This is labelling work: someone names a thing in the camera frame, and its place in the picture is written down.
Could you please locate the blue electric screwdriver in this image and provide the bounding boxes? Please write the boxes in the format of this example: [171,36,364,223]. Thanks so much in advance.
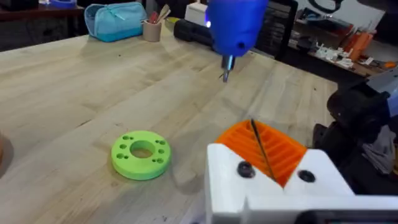
[205,0,269,83]

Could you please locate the green disc with holes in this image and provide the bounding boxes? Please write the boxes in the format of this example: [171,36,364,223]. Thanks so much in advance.
[110,130,172,181]

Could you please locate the white box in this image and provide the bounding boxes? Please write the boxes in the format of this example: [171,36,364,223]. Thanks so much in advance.
[184,2,210,27]

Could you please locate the white orange left gripper left finger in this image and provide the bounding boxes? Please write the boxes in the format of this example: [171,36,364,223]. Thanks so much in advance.
[205,119,284,224]

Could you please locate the black cylindrical tool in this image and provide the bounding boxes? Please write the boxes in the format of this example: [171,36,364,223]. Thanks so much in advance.
[173,18,216,49]

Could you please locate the heap of white printed parts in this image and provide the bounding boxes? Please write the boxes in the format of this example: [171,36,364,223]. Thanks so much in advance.
[314,42,355,70]

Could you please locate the beige cup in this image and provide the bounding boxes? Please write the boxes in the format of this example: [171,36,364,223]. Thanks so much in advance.
[142,19,163,43]

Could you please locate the wooden spoon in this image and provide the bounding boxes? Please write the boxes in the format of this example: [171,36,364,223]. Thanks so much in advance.
[156,3,172,24]

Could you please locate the white orange left gripper right finger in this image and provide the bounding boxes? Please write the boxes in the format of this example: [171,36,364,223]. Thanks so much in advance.
[251,119,356,197]

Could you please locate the blue soft zip bag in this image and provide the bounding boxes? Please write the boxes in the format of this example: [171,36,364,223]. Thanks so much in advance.
[83,1,148,43]

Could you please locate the orange printed part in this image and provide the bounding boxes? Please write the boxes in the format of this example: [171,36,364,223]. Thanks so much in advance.
[348,30,374,62]

